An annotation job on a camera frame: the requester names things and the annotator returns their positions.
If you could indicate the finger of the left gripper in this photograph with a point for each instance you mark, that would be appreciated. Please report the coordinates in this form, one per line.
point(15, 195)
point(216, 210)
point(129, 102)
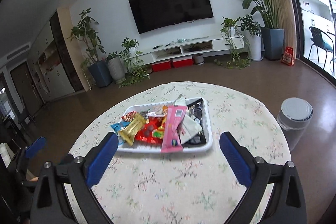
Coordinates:
point(35, 147)

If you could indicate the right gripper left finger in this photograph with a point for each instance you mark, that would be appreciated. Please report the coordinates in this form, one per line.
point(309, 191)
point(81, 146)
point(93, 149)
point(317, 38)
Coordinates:
point(98, 159)

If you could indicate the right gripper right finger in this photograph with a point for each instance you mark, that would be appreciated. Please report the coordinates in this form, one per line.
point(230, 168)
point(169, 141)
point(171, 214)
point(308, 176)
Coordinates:
point(238, 157)

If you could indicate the blue snack packet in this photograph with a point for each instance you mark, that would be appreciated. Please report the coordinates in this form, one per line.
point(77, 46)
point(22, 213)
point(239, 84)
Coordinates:
point(116, 127)

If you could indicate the gold foil snack packet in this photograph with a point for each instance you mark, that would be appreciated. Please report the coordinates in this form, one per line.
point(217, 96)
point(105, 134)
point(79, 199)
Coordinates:
point(130, 131)

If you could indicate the dark red foil snack packet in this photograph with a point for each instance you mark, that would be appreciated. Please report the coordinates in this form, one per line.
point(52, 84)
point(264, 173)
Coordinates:
point(128, 117)

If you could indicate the red chocolate ball bag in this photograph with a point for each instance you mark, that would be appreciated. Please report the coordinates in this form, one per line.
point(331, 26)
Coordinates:
point(151, 132)

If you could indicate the orange yellow snack packet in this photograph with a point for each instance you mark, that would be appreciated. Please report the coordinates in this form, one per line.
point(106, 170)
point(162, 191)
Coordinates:
point(159, 132)

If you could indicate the white long snack pouch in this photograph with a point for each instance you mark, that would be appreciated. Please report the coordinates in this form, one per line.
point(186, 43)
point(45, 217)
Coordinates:
point(188, 128)

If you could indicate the white plastic tray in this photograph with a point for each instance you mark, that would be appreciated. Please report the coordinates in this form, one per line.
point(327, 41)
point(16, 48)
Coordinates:
point(141, 147)

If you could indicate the pink snack packet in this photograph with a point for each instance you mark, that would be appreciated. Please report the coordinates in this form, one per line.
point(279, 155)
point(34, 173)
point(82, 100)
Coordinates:
point(171, 142)

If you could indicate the clear orange print snack packet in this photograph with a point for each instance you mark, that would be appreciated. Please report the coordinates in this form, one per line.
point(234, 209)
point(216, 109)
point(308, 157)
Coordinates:
point(156, 111)

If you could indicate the long black snack packet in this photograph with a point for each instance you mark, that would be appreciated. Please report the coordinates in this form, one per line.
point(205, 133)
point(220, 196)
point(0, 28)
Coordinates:
point(195, 111)

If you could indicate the floral round tablecloth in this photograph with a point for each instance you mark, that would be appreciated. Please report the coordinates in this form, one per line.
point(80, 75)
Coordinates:
point(183, 187)

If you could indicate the plant in white ribbed pot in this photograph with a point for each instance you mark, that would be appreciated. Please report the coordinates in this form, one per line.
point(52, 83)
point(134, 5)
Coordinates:
point(125, 67)

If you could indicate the red storage box left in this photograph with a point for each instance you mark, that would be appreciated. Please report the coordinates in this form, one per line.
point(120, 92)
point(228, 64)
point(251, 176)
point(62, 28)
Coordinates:
point(161, 66)

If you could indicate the red storage box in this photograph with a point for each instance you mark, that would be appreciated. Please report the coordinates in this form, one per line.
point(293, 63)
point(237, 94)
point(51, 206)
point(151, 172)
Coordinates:
point(185, 61)
point(161, 66)

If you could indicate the small white flower pot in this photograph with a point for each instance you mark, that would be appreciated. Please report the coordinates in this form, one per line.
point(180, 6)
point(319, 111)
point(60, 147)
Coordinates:
point(199, 59)

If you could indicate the red storage box right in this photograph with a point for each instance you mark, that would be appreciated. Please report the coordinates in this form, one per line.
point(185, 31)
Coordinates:
point(185, 61)

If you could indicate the small red paper bag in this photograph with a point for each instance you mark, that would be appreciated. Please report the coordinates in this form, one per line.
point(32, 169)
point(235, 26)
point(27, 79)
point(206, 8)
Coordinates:
point(288, 56)

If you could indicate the leafy plant in blue pot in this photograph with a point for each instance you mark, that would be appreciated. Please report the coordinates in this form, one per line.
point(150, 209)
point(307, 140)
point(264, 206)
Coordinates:
point(84, 31)

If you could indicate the white tv cabinet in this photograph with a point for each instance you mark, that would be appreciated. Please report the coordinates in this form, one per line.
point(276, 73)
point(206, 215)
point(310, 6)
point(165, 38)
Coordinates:
point(209, 44)

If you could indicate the trailing plant in white pot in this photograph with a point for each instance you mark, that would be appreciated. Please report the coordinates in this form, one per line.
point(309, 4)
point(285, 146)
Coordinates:
point(251, 30)

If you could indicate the tall plant in blue pot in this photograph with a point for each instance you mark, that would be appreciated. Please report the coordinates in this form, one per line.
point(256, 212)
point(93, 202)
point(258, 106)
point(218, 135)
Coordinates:
point(272, 35)

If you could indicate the black balcony chair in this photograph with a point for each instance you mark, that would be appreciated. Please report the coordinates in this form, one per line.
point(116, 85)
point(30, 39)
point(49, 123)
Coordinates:
point(319, 42)

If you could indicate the black wall television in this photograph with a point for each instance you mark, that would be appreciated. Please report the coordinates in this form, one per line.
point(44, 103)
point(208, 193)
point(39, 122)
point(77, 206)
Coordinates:
point(154, 14)

